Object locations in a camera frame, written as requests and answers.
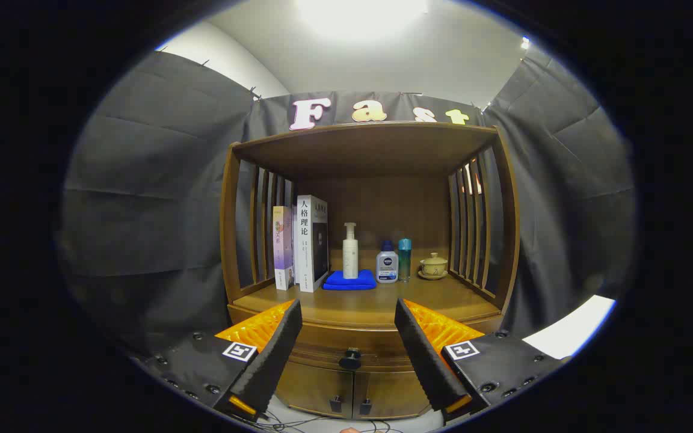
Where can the yellow saucer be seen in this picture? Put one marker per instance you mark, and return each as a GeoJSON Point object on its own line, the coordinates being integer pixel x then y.
{"type": "Point", "coordinates": [432, 276]}

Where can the white bottle blue cap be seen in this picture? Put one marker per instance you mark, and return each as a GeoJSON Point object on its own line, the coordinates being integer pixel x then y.
{"type": "Point", "coordinates": [387, 267]}

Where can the wooden cabinet door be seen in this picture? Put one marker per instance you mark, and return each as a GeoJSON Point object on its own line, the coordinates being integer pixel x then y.
{"type": "Point", "coordinates": [388, 394]}
{"type": "Point", "coordinates": [310, 388]}

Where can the white pump bottle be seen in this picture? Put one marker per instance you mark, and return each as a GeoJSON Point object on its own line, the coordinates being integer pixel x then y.
{"type": "Point", "coordinates": [350, 258]}

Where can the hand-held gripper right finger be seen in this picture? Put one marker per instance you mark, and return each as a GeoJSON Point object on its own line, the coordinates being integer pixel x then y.
{"type": "Point", "coordinates": [425, 361]}

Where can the slim teal bottle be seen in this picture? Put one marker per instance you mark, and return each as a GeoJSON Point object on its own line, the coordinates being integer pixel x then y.
{"type": "Point", "coordinates": [404, 258]}

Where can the black backdrop cloth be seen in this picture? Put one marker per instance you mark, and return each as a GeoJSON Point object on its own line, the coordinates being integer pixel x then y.
{"type": "Point", "coordinates": [142, 210]}

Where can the yellow lidded teacup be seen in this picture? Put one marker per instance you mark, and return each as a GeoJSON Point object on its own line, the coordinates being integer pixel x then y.
{"type": "Point", "coordinates": [434, 264]}

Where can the thick white book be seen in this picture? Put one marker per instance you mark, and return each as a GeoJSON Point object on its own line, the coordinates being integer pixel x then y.
{"type": "Point", "coordinates": [304, 240]}

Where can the black drawer knob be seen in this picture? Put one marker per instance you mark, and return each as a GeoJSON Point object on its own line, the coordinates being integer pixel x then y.
{"type": "Point", "coordinates": [350, 359]}

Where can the thin purple book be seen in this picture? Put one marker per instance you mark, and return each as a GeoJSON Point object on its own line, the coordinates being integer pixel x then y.
{"type": "Point", "coordinates": [282, 246]}

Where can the wooden countertop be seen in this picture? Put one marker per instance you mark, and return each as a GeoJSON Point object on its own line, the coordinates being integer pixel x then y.
{"type": "Point", "coordinates": [370, 300]}

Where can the blue folded cloth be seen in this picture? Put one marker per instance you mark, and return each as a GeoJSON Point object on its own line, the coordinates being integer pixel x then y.
{"type": "Point", "coordinates": [337, 280]}

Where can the wooden drawer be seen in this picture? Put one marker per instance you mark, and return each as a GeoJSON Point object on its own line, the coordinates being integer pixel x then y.
{"type": "Point", "coordinates": [346, 337]}

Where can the white flat board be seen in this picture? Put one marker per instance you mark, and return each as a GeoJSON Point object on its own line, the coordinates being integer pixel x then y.
{"type": "Point", "coordinates": [569, 328]}

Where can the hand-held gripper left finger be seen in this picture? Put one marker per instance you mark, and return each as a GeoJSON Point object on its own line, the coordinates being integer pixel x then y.
{"type": "Point", "coordinates": [274, 361]}

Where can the wooden cabinet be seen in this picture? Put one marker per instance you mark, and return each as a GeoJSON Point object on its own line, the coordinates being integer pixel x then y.
{"type": "Point", "coordinates": [376, 204]}

